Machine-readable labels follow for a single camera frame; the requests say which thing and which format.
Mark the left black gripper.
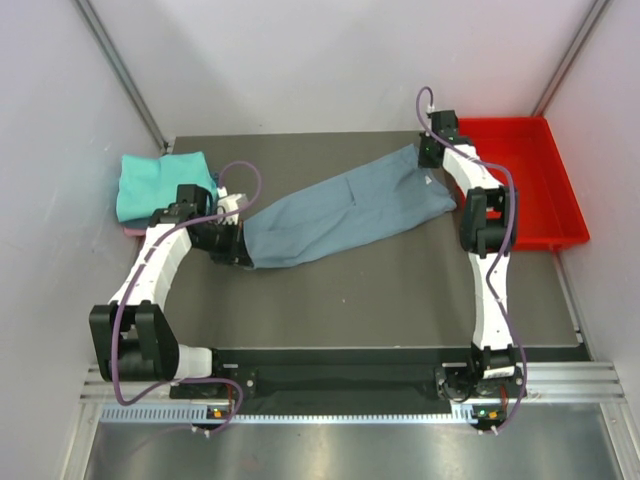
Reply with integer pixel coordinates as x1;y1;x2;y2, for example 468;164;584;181
194;219;253;269

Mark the grey-blue t shirt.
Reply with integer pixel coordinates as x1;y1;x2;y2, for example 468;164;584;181
244;145;456;269

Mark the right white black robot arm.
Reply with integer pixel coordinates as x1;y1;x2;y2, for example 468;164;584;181
418;107;518;401

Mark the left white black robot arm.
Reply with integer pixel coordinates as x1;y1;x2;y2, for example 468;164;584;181
89;184;250;397

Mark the pink folded t shirt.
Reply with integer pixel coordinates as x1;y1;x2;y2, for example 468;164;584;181
123;227;146;237

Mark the teal folded t shirt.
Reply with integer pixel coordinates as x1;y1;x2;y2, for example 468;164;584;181
116;152;217;223

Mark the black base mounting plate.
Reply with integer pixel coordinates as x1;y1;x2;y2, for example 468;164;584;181
168;363;526;401

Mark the red plastic bin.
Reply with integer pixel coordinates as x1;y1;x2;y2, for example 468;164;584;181
459;117;590;252

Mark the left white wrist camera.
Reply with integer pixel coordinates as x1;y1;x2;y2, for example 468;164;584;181
215;187;249;225

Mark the grey slotted cable duct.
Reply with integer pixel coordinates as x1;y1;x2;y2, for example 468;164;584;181
100;404;499;425

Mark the aluminium frame rail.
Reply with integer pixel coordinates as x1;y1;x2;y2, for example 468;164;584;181
78;362;627;405

